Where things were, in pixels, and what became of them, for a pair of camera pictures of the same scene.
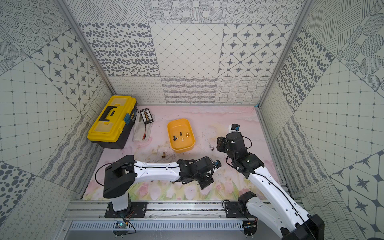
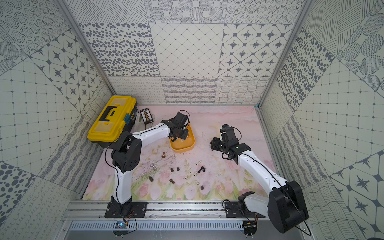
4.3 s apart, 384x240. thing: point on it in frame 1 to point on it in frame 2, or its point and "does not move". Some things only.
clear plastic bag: x=142 y=132 does not move
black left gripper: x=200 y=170 to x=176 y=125
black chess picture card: x=146 y=116 does not move
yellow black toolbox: x=112 y=126 does not move
